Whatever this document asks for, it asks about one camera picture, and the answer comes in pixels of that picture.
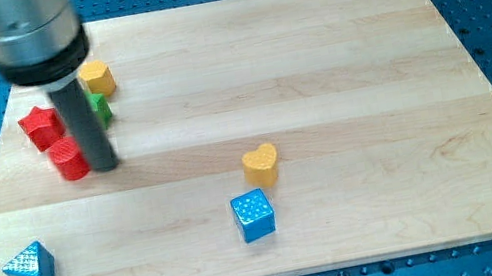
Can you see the blue cube block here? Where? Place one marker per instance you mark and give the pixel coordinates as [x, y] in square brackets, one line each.
[254, 215]

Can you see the blue triangle block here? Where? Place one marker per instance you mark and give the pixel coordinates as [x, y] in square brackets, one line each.
[34, 260]

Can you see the wooden board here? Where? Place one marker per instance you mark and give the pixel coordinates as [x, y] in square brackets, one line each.
[381, 119]

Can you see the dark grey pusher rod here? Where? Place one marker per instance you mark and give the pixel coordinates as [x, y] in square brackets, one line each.
[73, 107]

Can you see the yellow heart block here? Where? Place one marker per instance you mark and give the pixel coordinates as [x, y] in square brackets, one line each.
[260, 165]

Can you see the red star block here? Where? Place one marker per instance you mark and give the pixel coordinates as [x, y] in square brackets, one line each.
[43, 127]

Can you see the red cylinder block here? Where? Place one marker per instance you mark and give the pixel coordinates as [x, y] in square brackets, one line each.
[68, 159]

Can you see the green block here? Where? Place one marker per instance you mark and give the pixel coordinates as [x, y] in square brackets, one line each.
[101, 108]

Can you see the yellow hexagon block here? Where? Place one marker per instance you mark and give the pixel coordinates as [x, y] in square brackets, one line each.
[97, 77]

